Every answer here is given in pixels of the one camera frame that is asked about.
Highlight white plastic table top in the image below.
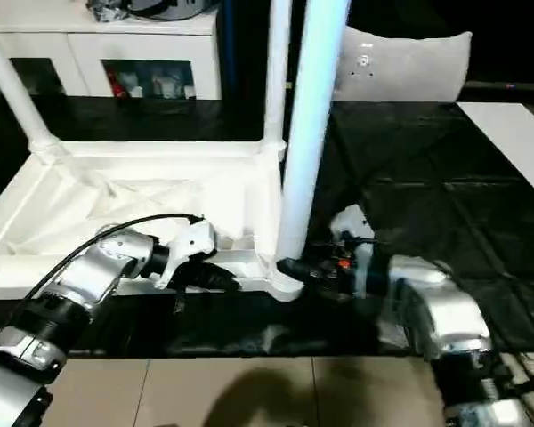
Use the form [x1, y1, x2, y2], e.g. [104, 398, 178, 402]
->
[0, 138, 305, 303]

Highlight white plastic table leg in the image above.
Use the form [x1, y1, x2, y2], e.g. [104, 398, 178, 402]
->
[272, 0, 352, 287]
[0, 16, 61, 157]
[262, 0, 294, 157]

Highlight black table mat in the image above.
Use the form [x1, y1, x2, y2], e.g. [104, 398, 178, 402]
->
[0, 93, 534, 359]

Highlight grey cushion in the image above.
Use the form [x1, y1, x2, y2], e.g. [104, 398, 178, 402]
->
[331, 27, 473, 102]

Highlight white flat board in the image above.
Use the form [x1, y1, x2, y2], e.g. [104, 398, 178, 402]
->
[457, 101, 534, 204]

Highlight white glass-door cabinet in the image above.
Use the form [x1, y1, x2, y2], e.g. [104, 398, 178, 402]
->
[0, 0, 223, 101]

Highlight dark items on cabinet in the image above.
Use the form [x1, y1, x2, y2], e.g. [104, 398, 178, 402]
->
[85, 0, 220, 22]

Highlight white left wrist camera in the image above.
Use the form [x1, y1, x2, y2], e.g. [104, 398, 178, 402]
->
[153, 219, 218, 291]

